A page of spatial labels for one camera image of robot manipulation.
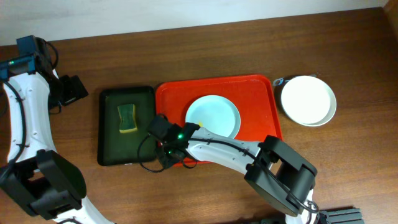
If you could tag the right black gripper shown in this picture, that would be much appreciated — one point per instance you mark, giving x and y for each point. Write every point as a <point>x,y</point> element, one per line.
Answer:
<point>168,155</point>

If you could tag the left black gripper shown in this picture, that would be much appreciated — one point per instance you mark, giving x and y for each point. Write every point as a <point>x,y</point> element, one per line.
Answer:
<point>72,90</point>

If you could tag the green yellow sponge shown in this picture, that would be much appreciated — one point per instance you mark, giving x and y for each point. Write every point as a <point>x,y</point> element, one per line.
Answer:
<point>127,117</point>

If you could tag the light blue plate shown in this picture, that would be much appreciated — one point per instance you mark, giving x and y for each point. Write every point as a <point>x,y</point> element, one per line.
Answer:
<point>217,114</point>

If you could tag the red plastic tray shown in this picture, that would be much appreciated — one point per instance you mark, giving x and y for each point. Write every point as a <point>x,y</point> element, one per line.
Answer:
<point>251,94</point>

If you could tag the white cream plate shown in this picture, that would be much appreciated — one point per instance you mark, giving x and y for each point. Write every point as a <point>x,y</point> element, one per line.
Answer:
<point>308,101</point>

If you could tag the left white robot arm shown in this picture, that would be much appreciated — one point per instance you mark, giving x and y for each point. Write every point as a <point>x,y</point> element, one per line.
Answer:
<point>36,176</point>

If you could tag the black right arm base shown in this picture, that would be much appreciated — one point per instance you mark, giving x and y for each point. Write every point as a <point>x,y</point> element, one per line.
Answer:
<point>341,216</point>

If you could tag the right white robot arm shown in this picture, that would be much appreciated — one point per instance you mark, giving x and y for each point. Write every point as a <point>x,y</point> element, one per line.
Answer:
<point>279,174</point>

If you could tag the dark green tray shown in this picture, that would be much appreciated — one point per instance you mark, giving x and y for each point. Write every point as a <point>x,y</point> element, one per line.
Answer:
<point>115,148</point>

